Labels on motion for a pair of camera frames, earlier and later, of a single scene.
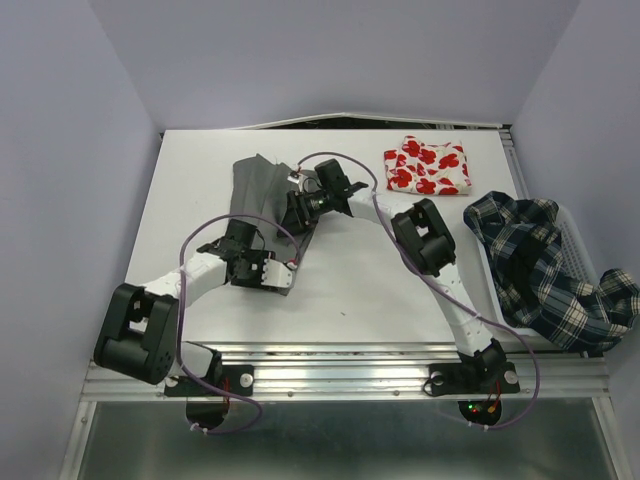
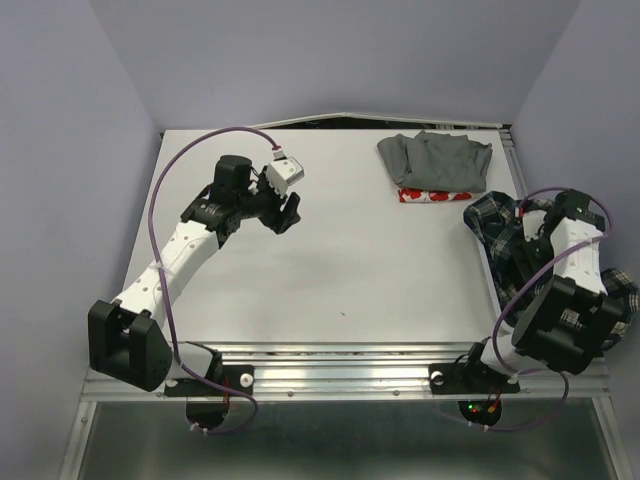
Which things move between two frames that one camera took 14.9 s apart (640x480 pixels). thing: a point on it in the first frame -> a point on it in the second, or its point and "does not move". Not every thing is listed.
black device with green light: (482, 378) does not move
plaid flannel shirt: (523, 245) does not move
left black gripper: (254, 282) -> (277, 220)
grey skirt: (276, 241) -> (440, 162)
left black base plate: (235, 380) does not move
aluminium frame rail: (368, 372) does not move
